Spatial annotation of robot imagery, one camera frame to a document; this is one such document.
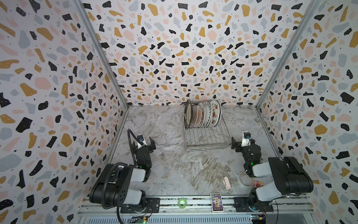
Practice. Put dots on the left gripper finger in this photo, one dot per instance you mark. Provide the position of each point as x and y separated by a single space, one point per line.
152 145
134 146

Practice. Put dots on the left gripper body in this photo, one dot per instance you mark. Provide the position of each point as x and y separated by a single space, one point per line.
150 144

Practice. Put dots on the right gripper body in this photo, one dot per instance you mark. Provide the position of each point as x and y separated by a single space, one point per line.
238 144

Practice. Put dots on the black white striped plate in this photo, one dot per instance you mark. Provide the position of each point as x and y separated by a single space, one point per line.
208 114

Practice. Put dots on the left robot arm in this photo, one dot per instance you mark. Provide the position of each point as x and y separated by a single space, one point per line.
112 189

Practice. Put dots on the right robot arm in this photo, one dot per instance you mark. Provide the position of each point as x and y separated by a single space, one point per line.
289 177

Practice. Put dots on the pink yellow small toy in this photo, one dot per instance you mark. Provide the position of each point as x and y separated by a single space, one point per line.
258 184

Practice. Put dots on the pink eraser block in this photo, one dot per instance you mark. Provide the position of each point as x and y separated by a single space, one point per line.
226 183

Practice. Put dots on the fruit patterned white plate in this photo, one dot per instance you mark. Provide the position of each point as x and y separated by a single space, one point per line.
216 113

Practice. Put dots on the brown patterned plate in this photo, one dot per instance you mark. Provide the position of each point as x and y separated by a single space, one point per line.
194 116
201 114

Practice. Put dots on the colourful card pack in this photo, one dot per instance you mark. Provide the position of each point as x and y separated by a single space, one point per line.
216 202

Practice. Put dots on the green tape roll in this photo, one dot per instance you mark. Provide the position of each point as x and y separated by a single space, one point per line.
182 203

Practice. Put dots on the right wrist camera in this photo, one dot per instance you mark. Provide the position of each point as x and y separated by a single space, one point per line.
246 139

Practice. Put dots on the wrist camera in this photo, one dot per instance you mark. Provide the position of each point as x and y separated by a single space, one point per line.
141 141
246 139

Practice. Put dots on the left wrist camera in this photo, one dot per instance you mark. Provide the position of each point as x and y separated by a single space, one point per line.
141 141

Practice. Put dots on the wire dish rack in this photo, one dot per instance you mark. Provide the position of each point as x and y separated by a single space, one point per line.
204 139

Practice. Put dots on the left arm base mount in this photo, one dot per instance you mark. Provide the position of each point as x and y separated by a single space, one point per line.
150 205

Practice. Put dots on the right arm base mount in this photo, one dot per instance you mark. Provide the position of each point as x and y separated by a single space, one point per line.
247 204

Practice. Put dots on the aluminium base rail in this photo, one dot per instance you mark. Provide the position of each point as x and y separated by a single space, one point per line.
287 210

